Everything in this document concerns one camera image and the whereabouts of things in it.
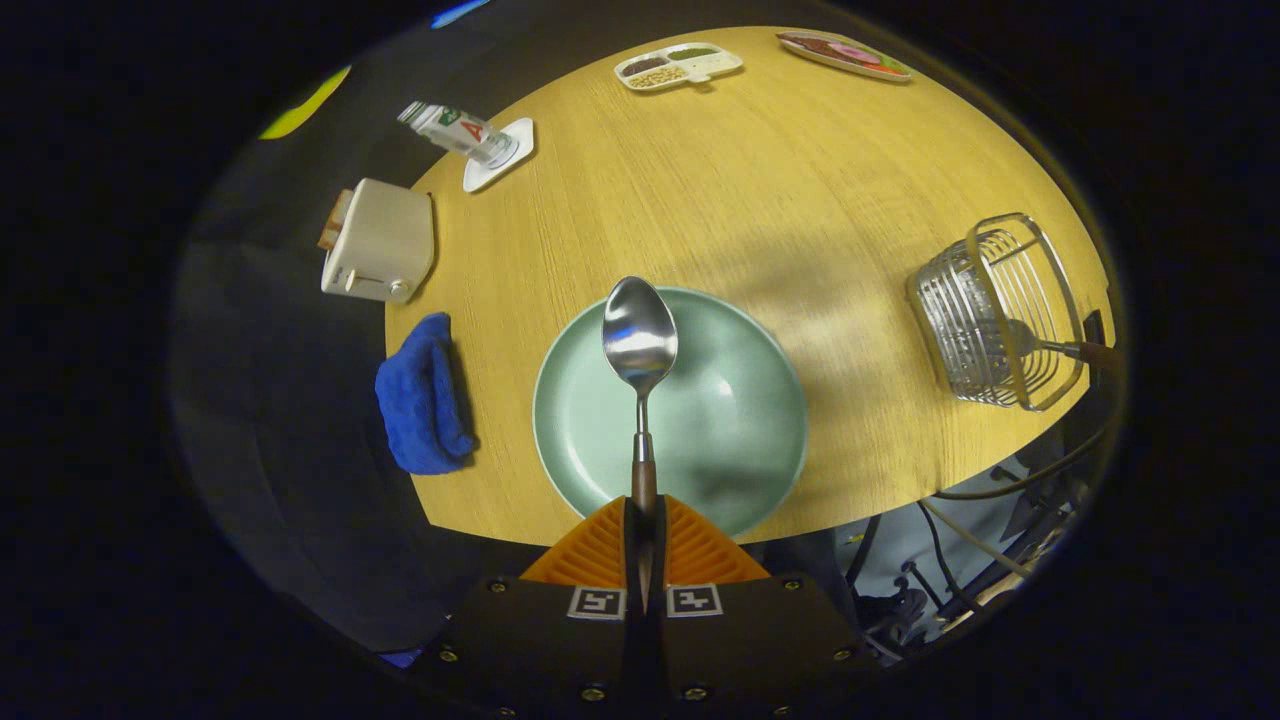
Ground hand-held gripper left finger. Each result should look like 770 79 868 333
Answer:
430 497 646 720

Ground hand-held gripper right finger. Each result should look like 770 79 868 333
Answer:
645 495 871 720

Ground metal spoon wooden handle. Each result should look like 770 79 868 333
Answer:
601 276 680 611

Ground metal fork wooden handle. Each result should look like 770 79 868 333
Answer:
1000 318 1121 373

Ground pale green plate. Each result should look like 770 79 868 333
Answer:
532 286 809 539

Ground blue cloth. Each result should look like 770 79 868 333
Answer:
375 312 478 476

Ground white toaster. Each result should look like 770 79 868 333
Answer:
320 178 437 304

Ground white square coaster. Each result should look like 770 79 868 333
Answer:
462 117 536 194

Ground brown toast slice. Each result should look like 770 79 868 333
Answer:
318 188 353 251

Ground small plastic bottle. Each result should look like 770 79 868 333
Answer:
397 100 520 168

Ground white divided bean tray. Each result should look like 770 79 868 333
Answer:
614 43 745 93

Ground white plate of food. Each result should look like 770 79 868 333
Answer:
776 30 913 83

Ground black cable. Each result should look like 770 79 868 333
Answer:
930 425 1111 501

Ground metal wire basket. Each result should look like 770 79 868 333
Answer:
906 212 1086 413

